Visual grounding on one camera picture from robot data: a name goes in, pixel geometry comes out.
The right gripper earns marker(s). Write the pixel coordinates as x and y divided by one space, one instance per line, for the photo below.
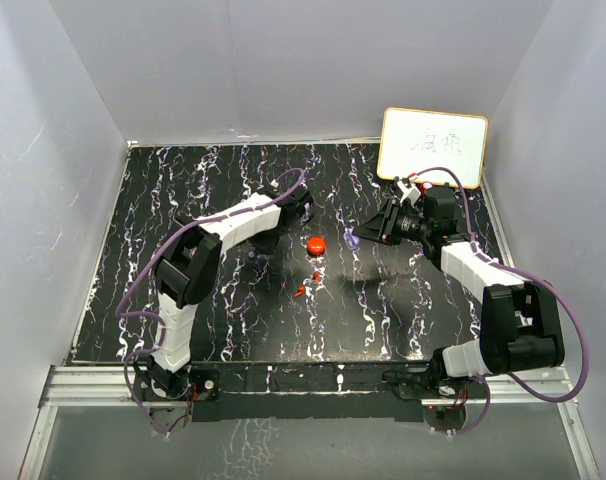
373 227

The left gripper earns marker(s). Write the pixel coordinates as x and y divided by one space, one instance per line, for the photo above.
269 244

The lilac earbud charging case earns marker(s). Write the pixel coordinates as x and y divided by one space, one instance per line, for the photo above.
351 240

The orange earbud charging case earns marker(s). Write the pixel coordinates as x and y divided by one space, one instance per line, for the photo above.
316 246

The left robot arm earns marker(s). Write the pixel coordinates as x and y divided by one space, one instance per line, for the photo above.
187 273

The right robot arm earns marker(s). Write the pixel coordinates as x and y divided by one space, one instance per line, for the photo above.
519 327

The yellow framed whiteboard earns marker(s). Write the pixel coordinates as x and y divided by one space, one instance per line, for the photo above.
423 141

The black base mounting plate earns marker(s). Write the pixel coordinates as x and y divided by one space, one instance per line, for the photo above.
318 390

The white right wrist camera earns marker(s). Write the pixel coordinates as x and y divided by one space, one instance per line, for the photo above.
408 192

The aluminium frame rail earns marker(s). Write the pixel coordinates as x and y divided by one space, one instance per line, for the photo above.
88 429

